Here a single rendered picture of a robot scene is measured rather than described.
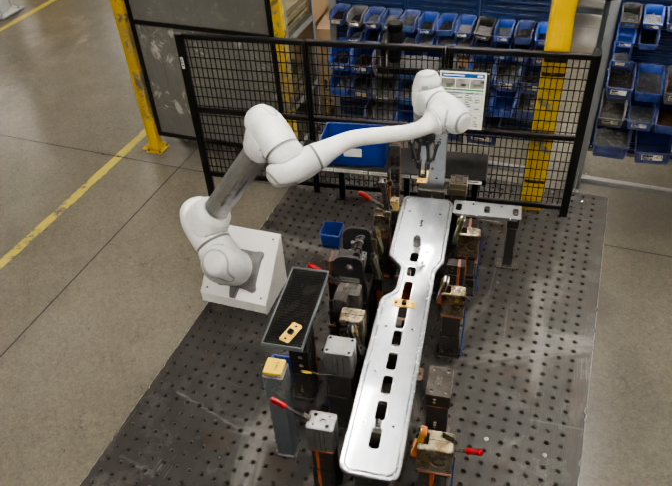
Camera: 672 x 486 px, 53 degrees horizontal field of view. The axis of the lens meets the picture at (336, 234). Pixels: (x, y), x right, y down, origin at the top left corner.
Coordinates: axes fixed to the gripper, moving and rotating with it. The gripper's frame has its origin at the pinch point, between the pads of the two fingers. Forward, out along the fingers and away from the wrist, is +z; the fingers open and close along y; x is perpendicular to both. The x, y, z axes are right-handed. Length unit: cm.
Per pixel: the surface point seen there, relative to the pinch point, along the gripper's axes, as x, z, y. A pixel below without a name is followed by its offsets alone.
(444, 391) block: -86, 26, 19
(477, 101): 54, -2, 18
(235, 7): 169, 7, -140
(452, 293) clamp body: -43, 24, 17
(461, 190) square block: 23.1, 25.6, 15.0
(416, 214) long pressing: 6.7, 28.7, -2.6
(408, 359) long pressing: -73, 29, 5
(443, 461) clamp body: -110, 27, 21
